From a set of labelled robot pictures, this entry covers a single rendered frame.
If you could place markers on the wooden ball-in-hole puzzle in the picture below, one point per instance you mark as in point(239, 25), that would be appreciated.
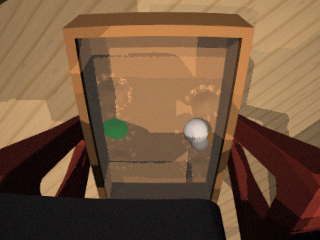
point(158, 96)

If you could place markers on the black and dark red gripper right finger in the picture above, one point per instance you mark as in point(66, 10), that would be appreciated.
point(295, 164)

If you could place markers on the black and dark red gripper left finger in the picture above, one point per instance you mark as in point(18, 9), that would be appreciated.
point(24, 164)

